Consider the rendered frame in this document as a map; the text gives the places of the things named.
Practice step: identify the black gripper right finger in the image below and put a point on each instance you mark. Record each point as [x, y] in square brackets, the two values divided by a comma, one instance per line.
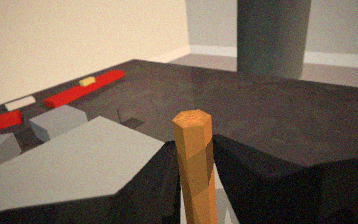
[264, 189]

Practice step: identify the red rectangular block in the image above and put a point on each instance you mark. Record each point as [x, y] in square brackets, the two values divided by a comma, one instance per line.
[86, 85]
[10, 119]

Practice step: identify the awl with orange handle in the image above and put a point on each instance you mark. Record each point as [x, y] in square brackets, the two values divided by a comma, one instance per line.
[194, 147]

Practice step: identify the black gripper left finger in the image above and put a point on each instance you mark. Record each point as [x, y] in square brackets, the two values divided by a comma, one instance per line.
[152, 196]

